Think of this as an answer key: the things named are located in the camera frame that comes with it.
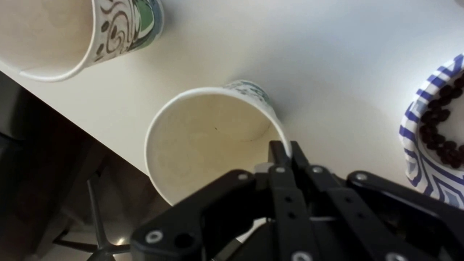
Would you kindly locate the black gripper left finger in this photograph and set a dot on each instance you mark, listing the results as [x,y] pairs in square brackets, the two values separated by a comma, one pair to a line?
[276,155]

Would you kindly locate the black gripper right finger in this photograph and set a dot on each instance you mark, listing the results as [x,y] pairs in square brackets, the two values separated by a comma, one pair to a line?
[298,158]

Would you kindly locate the patterned paper cup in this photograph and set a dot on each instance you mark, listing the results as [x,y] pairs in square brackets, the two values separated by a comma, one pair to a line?
[55,39]
[203,132]

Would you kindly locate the patterned paper bowl right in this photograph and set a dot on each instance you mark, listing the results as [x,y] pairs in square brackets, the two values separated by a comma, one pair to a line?
[430,135]

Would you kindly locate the black chair base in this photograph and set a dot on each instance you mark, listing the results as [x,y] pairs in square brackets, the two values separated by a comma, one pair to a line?
[102,249]

